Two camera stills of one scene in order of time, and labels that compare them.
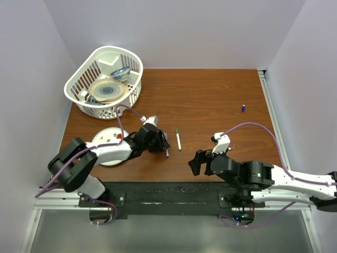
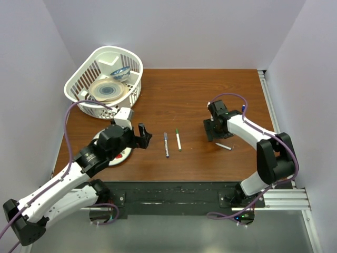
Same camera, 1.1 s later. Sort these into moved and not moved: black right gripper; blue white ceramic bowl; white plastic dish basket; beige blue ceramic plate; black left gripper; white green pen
Moved: black right gripper; black left gripper
Not moved: white plastic dish basket; blue white ceramic bowl; white green pen; beige blue ceramic plate
